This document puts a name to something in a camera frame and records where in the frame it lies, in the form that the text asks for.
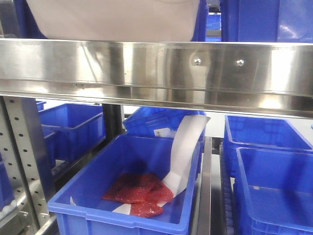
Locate large blue bin upper shelf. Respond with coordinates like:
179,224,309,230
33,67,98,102
220,0,313,43

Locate blue bin behind rack post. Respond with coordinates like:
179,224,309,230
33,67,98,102
39,103,106,162

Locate blue bin with red bags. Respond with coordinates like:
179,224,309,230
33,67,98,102
48,135,201,235

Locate stainless steel right shelf rack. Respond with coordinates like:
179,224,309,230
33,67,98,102
0,38,313,235

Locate white paper strip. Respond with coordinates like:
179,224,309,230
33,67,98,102
69,115,211,216

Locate pale pink storage bin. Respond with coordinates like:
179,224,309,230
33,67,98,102
27,0,200,42

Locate blue bin rear right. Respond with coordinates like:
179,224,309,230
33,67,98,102
223,115,313,177

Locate blue bin lower right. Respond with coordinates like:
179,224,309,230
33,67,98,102
234,147,313,235

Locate red plastic bags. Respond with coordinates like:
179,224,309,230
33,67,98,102
102,173,174,218

